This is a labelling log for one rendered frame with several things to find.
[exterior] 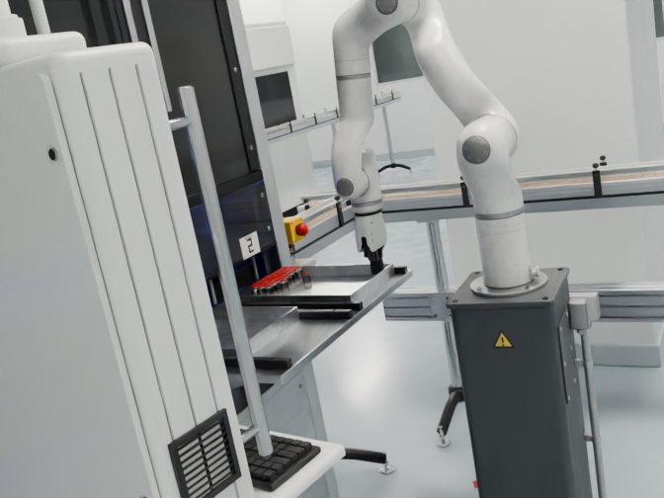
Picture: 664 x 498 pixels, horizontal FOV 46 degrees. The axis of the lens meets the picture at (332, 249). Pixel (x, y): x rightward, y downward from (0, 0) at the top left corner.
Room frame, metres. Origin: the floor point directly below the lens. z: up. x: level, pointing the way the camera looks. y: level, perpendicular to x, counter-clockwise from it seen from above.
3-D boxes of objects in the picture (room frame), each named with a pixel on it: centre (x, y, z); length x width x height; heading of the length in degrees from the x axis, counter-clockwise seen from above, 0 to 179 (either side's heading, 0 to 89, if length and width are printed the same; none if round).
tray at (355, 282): (2.04, 0.05, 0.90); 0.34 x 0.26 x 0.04; 59
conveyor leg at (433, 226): (2.88, -0.39, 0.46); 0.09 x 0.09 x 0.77; 59
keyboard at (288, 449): (1.35, 0.28, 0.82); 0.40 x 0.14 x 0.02; 51
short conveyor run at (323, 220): (2.69, 0.10, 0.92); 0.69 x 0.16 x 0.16; 149
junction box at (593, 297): (2.56, -0.82, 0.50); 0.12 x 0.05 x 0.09; 59
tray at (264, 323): (1.80, 0.32, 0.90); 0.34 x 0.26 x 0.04; 59
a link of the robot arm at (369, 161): (2.01, -0.11, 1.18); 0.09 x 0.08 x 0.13; 151
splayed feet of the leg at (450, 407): (2.88, -0.39, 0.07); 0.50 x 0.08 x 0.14; 149
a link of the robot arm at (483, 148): (1.82, -0.40, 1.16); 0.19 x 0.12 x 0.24; 151
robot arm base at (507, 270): (1.85, -0.42, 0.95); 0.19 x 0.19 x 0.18
